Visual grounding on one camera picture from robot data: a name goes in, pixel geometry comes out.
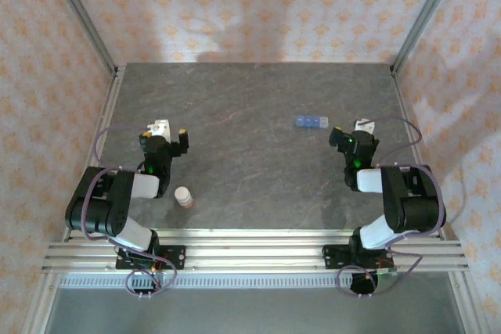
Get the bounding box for blue pill organizer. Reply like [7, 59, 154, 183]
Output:
[295, 114, 329, 131]

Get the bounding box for white pill bottle orange label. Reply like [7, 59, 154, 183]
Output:
[175, 192, 196, 210]

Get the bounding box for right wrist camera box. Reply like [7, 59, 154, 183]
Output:
[353, 117, 376, 135]

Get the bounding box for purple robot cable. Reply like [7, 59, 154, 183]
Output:
[80, 124, 176, 298]
[336, 117, 447, 298]

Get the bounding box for aluminium side rail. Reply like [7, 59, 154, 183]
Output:
[62, 66, 127, 241]
[391, 71, 448, 240]

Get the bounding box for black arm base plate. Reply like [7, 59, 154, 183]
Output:
[323, 244, 395, 271]
[116, 245, 186, 271]

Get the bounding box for aluminium mounting rail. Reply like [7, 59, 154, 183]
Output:
[41, 227, 470, 275]

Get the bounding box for aluminium upright post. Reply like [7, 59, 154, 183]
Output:
[41, 0, 120, 75]
[391, 0, 467, 76]

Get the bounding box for grey slotted cable duct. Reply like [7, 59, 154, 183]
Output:
[58, 273, 457, 289]

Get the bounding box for aluminium frame rail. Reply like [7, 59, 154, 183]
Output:
[447, 271, 491, 334]
[23, 273, 60, 334]

